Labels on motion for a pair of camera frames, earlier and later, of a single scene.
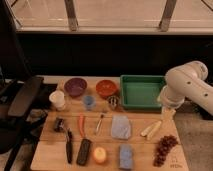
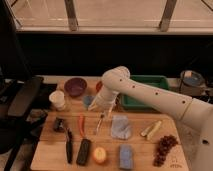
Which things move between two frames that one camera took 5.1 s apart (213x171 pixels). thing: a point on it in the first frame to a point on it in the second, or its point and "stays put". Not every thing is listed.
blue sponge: x=126 y=156 stays put
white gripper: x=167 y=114 to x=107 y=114
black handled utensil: x=69 y=146 stays put
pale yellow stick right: x=154 y=130 stays put
